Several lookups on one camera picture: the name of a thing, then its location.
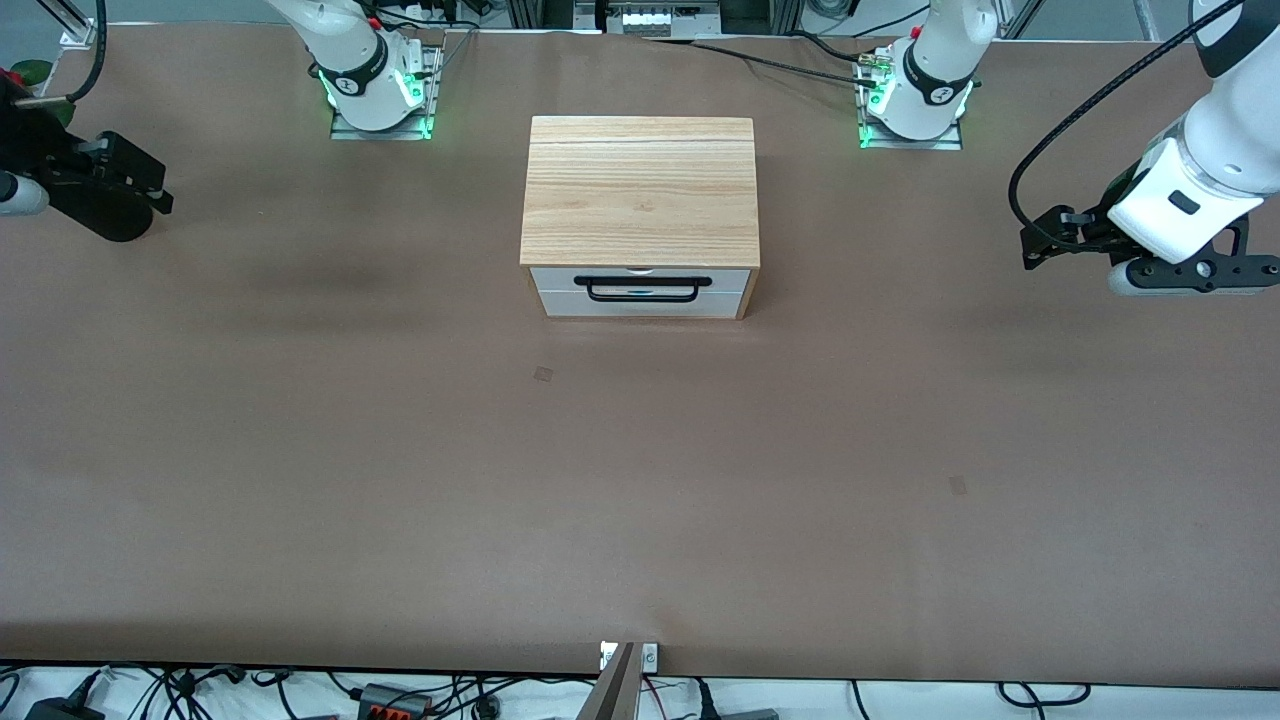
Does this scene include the black power adapter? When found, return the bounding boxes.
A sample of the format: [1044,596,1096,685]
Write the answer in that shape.
[24,694,107,720]

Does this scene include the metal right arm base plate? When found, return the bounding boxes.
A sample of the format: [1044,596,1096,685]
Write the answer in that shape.
[330,44,443,142]

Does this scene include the black cylindrical vase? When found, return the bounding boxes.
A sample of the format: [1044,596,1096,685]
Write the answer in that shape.
[48,190,154,244]

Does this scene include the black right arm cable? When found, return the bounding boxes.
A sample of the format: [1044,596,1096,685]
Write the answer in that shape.
[18,0,109,107]

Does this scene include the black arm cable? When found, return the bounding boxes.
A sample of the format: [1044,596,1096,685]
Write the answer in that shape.
[18,0,109,107]
[1007,0,1247,234]

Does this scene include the red rose with green leaves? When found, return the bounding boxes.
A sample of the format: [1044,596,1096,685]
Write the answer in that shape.
[0,60,75,127]

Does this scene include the small metal edge bracket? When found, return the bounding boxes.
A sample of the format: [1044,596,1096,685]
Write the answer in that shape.
[599,641,660,673]

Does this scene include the black box with red connectors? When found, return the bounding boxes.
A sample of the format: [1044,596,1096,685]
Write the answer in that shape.
[356,682,435,720]

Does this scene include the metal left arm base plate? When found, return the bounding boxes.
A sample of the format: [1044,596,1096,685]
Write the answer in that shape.
[857,50,965,152]

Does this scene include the light wooden drawer cabinet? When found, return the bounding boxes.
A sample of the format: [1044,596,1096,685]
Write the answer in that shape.
[519,116,764,322]

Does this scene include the wooden drawer with white front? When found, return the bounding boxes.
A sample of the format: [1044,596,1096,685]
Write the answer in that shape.
[529,267,753,320]

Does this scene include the white power strip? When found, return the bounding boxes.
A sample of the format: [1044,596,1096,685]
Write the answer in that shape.
[618,8,693,33]

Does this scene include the long black table cable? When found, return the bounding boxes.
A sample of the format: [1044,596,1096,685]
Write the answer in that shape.
[650,37,883,89]

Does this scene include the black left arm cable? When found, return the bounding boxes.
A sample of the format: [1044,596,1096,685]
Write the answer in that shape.
[1007,0,1247,234]

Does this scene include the looped black floor cable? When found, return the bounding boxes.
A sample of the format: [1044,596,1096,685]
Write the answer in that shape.
[997,681,1093,709]

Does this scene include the black metal drawer handle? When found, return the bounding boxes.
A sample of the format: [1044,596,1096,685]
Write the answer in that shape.
[573,276,715,304]

